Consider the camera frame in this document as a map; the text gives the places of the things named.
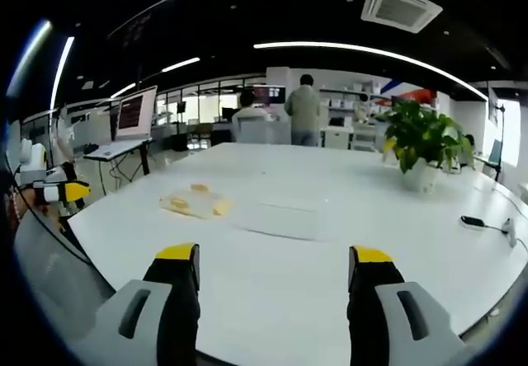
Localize short ceiling light strip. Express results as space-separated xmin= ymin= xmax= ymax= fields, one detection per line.
xmin=160 ymin=56 xmax=201 ymax=73

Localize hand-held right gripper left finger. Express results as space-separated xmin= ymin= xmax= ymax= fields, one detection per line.
xmin=70 ymin=242 xmax=201 ymax=366

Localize black tripod stand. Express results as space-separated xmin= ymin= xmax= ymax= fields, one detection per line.
xmin=491 ymin=97 xmax=507 ymax=182

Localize white storage shelves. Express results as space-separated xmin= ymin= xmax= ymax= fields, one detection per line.
xmin=318 ymin=80 xmax=395 ymax=152

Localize black phone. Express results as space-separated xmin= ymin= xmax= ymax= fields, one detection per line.
xmin=460 ymin=215 xmax=487 ymax=232

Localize long ceiling light strip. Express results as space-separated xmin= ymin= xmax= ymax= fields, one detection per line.
xmin=252 ymin=41 xmax=488 ymax=100

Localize green potted plant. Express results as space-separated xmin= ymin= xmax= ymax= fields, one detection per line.
xmin=375 ymin=98 xmax=476 ymax=174

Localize white ceiling air vent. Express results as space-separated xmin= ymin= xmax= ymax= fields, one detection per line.
xmin=361 ymin=0 xmax=444 ymax=35

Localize grey mesh chair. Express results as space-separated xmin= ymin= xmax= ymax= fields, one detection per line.
xmin=12 ymin=211 xmax=117 ymax=345

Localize white plant pot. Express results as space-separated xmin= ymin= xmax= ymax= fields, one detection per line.
xmin=401 ymin=157 xmax=441 ymax=193

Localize white folding table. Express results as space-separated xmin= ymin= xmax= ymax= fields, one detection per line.
xmin=83 ymin=138 xmax=154 ymax=178

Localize clear plastic bag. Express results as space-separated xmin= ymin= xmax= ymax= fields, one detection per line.
xmin=158 ymin=182 xmax=235 ymax=221

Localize dark wall monitor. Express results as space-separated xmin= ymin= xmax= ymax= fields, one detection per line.
xmin=252 ymin=85 xmax=286 ymax=106

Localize large white display screen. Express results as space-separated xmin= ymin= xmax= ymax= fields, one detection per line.
xmin=114 ymin=85 xmax=158 ymax=142

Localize small white device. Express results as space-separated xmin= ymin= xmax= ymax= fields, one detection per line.
xmin=500 ymin=217 xmax=519 ymax=248

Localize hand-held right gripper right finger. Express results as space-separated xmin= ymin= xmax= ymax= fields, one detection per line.
xmin=346 ymin=245 xmax=476 ymax=366

